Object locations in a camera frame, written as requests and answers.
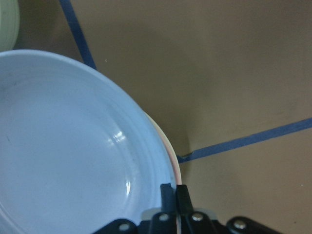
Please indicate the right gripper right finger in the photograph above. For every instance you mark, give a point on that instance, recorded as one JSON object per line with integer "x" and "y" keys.
{"x": 197, "y": 222}

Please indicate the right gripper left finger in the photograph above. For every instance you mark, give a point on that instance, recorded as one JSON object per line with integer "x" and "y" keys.
{"x": 163, "y": 222}

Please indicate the pink plate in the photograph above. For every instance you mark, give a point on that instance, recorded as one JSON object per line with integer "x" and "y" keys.
{"x": 174, "y": 161}

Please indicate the blue plate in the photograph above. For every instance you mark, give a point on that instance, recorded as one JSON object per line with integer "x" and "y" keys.
{"x": 76, "y": 152}

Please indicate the green bowl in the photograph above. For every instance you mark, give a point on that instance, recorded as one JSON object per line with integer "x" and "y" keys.
{"x": 9, "y": 24}

